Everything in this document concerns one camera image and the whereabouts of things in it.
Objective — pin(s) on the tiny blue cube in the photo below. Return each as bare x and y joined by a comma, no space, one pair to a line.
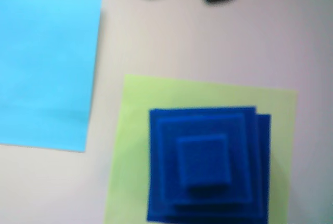
203,161

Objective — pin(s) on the large blue cube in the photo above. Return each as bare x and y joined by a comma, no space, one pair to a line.
264,156

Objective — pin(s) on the medium blue cube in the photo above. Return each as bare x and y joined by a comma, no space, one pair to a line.
153,156

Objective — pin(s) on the green paper square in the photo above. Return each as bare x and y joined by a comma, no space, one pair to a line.
130,130

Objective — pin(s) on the small blue cube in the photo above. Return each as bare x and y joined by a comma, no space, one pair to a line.
166,156

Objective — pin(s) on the light blue paper square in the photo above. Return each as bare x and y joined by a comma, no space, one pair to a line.
46,73

